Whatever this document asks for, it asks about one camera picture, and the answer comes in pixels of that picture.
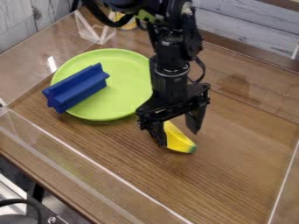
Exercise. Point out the clear acrylic front wall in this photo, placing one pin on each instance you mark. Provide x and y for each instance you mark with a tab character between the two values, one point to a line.
101	195

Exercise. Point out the black metal mount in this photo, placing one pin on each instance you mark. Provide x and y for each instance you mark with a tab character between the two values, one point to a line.
49	216

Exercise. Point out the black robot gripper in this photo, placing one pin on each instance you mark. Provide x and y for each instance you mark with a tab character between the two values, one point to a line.
176	98

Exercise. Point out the yellow toy banana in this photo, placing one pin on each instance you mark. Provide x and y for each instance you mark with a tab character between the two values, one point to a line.
178	141

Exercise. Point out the blue plastic block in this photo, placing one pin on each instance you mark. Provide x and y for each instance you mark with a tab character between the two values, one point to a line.
73	90

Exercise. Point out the green plastic plate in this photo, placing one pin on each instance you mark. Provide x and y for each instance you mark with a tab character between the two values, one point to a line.
129	84

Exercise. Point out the clear acrylic corner bracket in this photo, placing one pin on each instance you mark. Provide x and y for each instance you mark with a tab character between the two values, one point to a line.
98	34

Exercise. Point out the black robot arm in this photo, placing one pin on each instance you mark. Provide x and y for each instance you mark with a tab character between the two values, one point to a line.
170	22

